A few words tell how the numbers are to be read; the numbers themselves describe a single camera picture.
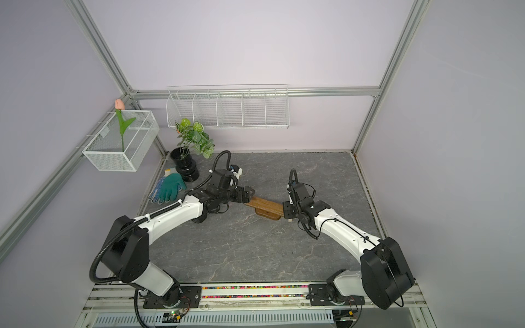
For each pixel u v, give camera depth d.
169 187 1.06
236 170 0.78
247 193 0.79
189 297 0.74
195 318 0.71
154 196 1.02
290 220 0.87
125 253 0.44
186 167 1.02
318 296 0.73
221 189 0.68
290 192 0.65
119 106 0.83
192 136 0.87
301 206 0.65
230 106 0.97
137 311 0.69
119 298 0.75
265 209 0.89
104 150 0.79
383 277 0.41
